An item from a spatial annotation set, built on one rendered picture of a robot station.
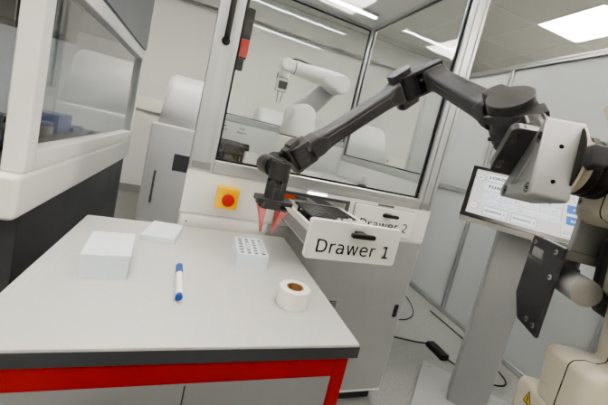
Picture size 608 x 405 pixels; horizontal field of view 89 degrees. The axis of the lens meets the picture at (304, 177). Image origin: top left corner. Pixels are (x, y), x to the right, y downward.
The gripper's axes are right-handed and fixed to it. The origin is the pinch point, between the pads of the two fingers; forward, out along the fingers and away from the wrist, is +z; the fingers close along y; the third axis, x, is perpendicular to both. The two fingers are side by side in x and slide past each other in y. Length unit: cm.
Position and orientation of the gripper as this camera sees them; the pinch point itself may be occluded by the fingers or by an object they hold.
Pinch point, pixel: (266, 229)
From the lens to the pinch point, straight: 88.8
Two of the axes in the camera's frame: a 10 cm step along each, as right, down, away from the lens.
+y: -9.4, -1.9, -2.9
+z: -2.3, 9.7, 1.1
